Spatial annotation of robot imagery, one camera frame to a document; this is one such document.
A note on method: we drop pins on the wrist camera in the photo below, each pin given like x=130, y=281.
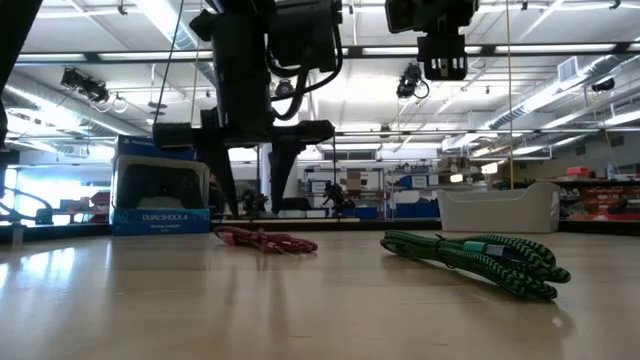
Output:
x=442, y=57
x=305, y=35

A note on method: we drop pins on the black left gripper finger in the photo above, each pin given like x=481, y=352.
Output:
x=281, y=170
x=222, y=175

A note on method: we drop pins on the black hanging ceiling camera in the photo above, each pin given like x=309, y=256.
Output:
x=411, y=80

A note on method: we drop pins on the blue DualShock controller box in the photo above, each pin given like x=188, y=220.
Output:
x=160, y=185

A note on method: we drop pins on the shelf with red bins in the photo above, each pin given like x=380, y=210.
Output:
x=600, y=200

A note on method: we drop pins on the white plastic bin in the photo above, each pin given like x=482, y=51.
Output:
x=500, y=210

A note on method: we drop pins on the black overhead rig beam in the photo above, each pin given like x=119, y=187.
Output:
x=550, y=48

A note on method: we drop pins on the person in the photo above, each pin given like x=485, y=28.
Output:
x=216, y=192

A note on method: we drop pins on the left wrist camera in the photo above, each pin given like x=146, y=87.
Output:
x=305, y=35

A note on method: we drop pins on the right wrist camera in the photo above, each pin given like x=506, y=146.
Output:
x=442, y=57

